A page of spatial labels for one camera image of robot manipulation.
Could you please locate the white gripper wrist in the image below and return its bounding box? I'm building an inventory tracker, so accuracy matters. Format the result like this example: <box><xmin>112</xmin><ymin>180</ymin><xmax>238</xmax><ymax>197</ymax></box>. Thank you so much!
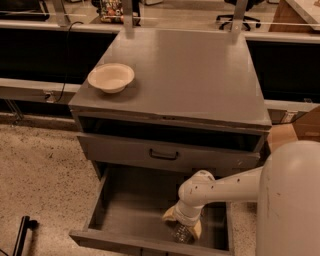
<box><xmin>162</xmin><ymin>200</ymin><xmax>202</xmax><ymax>240</ymax></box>

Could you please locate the clear plastic water bottle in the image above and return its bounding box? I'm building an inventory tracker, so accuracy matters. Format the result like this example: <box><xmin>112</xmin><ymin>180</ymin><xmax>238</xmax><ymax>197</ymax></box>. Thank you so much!
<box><xmin>172</xmin><ymin>223</ymin><xmax>193</xmax><ymax>244</ymax></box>

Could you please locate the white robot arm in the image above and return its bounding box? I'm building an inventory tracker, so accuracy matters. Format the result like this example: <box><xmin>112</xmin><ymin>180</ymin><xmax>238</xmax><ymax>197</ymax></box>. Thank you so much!
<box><xmin>163</xmin><ymin>140</ymin><xmax>320</xmax><ymax>256</ymax></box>

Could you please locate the open grey lower drawer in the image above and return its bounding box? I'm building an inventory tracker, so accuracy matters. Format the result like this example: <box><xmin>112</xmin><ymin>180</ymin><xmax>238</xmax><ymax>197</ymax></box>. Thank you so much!
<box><xmin>70</xmin><ymin>166</ymin><xmax>233</xmax><ymax>256</ymax></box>

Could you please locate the grey top drawer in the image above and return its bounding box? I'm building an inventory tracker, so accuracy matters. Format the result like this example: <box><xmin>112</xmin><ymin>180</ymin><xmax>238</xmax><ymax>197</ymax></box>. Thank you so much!
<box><xmin>77</xmin><ymin>133</ymin><xmax>260</xmax><ymax>176</ymax></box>

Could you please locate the grey drawer cabinet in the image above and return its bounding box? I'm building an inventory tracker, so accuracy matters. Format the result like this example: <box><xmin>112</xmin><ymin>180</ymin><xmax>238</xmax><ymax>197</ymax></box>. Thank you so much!
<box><xmin>69</xmin><ymin>28</ymin><xmax>271</xmax><ymax>177</ymax></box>

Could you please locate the wooden counter with white top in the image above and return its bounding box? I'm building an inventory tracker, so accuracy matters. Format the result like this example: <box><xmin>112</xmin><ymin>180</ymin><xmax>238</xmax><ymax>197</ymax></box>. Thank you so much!
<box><xmin>269</xmin><ymin>0</ymin><xmax>320</xmax><ymax>34</ymax></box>

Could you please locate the open cardboard box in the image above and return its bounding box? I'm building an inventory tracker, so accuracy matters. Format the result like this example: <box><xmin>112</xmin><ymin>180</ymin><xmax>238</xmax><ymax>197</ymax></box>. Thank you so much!
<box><xmin>266</xmin><ymin>105</ymin><xmax>320</xmax><ymax>154</ymax></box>

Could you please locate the black metal bar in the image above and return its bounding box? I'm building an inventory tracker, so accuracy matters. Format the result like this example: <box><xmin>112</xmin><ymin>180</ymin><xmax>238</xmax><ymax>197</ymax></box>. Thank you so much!
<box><xmin>13</xmin><ymin>216</ymin><xmax>38</xmax><ymax>256</ymax></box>

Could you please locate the cream paper bowl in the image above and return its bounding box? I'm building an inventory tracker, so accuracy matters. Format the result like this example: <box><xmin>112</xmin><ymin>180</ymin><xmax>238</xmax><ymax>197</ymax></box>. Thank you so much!
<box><xmin>87</xmin><ymin>63</ymin><xmax>135</xmax><ymax>94</ymax></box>

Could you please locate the colourful snack bag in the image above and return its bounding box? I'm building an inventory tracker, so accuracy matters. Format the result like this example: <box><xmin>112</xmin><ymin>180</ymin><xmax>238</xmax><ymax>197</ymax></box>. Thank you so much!
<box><xmin>100</xmin><ymin>0</ymin><xmax>123</xmax><ymax>24</ymax></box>

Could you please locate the black office chair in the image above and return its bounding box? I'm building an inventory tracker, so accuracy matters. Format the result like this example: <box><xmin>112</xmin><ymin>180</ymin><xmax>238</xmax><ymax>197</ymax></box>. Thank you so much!
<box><xmin>216</xmin><ymin>0</ymin><xmax>264</xmax><ymax>31</ymax></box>

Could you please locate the black drawer handle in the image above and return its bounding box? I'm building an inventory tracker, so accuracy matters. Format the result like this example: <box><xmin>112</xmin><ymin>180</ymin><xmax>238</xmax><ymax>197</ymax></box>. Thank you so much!
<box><xmin>149</xmin><ymin>149</ymin><xmax>179</xmax><ymax>161</ymax></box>

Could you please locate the black hanging cable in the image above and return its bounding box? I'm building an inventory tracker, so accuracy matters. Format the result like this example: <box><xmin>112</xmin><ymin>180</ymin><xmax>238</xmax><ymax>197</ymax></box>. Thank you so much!
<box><xmin>54</xmin><ymin>21</ymin><xmax>85</xmax><ymax>104</ymax></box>

